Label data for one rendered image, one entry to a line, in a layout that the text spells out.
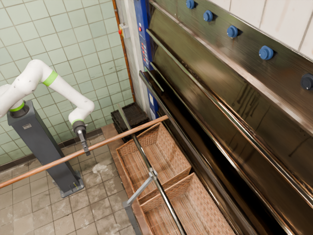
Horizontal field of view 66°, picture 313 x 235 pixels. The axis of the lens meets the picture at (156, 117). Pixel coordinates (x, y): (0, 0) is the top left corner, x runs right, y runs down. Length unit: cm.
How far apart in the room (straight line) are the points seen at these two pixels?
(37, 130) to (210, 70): 159
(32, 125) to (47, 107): 79
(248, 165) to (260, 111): 31
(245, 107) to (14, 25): 208
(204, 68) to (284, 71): 47
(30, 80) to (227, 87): 117
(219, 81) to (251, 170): 42
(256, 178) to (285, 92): 46
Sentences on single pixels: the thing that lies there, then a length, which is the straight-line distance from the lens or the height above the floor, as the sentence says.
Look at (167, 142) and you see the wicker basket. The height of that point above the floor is 76.
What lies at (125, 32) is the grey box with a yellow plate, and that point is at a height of 147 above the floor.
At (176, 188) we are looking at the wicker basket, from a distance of 196.
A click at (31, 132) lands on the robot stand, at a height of 103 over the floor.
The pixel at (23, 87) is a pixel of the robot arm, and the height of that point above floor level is 162.
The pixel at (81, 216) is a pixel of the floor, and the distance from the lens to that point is 287.
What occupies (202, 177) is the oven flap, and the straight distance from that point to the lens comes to 177.
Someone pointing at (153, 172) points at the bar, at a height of 117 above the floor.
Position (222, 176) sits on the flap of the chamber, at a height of 141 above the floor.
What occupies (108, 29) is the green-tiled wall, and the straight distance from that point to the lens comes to 266.
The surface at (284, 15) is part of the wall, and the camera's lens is 79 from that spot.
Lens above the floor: 249
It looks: 46 degrees down
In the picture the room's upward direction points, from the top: 7 degrees counter-clockwise
